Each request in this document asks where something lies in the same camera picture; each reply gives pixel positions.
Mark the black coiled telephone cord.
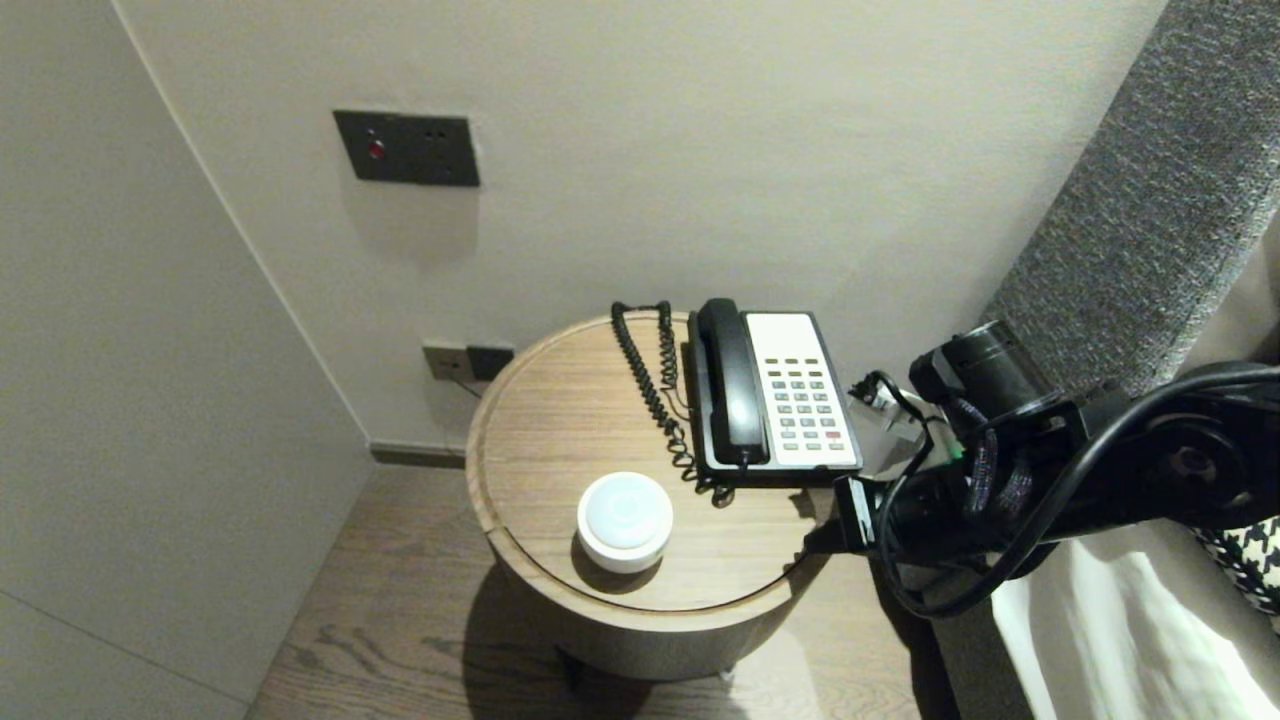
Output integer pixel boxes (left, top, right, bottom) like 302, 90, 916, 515
610, 302, 736, 508

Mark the grey fabric bed frame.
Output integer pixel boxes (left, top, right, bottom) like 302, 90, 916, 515
880, 560, 1036, 720

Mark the dark wall switch panel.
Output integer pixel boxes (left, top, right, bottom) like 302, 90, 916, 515
332, 110, 481, 188

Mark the black white houndstooth pillow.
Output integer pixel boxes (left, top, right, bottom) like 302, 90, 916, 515
1195, 515, 1280, 614

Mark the black and white telephone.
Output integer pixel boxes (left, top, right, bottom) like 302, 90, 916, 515
686, 311, 864, 488

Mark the grey wall baseboard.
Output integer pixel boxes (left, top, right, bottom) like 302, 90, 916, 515
370, 444, 468, 471

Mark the grey fabric headboard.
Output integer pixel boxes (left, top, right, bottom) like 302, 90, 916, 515
980, 0, 1280, 401

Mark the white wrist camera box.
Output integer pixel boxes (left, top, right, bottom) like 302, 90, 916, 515
848, 375, 926, 443

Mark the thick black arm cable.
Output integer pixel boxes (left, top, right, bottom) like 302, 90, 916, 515
862, 362, 1280, 621

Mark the wall power outlet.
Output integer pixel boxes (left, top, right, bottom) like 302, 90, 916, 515
422, 345, 471, 384

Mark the round wooden side table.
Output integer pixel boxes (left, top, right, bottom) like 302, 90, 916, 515
465, 312, 851, 696

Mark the black telephone handset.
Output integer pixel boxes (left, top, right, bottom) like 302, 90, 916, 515
696, 298, 770, 467

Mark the white bed sheet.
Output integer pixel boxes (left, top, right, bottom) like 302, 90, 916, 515
990, 520, 1280, 720

